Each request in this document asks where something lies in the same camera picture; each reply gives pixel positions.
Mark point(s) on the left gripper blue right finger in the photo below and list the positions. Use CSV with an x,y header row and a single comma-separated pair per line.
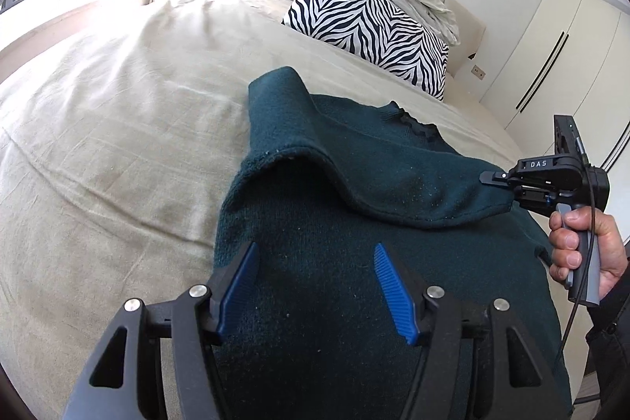
x,y
403,291

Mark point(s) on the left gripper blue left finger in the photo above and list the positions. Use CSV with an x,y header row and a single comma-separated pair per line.
x,y
230,289

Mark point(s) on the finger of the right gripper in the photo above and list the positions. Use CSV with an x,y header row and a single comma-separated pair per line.
x,y
496,179

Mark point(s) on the dark teal knit sweater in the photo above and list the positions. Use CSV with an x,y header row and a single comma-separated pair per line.
x,y
325,181

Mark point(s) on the beige bed cover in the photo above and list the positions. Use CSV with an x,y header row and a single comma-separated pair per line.
x,y
118,146

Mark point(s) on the zebra print pillow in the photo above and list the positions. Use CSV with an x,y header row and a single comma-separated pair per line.
x,y
380,33

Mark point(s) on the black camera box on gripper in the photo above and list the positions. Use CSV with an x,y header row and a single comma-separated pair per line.
x,y
567,139

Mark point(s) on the wall power socket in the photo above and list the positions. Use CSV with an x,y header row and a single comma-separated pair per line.
x,y
478,72

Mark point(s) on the white wardrobe with black handles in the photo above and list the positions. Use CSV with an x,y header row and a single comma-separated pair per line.
x,y
573,59

